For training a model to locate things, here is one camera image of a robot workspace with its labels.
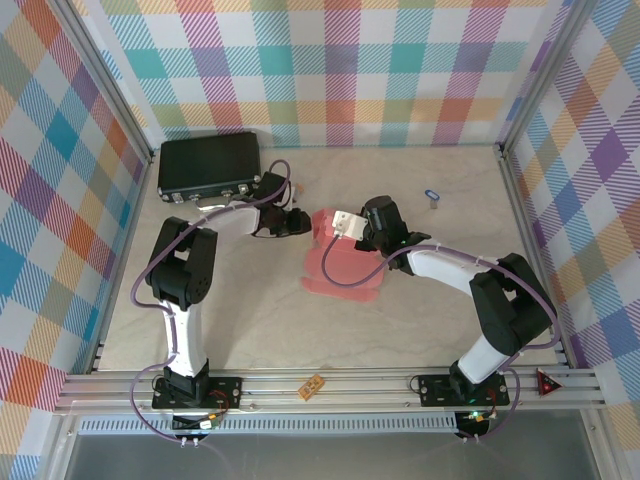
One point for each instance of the aluminium frame post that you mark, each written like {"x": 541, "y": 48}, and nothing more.
{"x": 100, "y": 75}
{"x": 550, "y": 70}

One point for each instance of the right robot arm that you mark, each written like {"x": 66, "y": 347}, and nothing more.
{"x": 510, "y": 305}

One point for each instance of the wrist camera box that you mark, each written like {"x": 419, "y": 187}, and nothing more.
{"x": 287, "y": 200}
{"x": 350, "y": 226}

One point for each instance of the black briefcase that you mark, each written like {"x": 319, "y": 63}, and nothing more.
{"x": 210, "y": 160}

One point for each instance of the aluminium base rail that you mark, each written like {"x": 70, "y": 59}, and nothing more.
{"x": 360, "y": 390}

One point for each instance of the aluminium side rail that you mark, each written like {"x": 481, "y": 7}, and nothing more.
{"x": 135, "y": 210}
{"x": 520, "y": 210}

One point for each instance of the grey metal panel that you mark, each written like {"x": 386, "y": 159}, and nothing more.
{"x": 325, "y": 457}

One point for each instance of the black electronics board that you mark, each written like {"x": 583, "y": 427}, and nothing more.
{"x": 195, "y": 424}
{"x": 472, "y": 422}

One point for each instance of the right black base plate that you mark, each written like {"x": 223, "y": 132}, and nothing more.
{"x": 435, "y": 390}

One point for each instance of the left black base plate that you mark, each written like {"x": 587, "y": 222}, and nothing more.
{"x": 227, "y": 390}

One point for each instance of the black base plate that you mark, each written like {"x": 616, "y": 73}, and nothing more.
{"x": 435, "y": 390}
{"x": 227, "y": 390}

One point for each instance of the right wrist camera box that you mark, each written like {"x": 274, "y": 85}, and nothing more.
{"x": 350, "y": 226}

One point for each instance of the orange patterned box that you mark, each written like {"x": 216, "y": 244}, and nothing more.
{"x": 311, "y": 387}

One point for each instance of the blue key tag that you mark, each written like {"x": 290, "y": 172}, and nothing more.
{"x": 431, "y": 196}

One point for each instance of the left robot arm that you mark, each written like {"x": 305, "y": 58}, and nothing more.
{"x": 182, "y": 270}

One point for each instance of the red triangular button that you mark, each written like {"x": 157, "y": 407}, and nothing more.
{"x": 548, "y": 384}

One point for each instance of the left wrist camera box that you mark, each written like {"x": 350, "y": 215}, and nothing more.
{"x": 287, "y": 200}

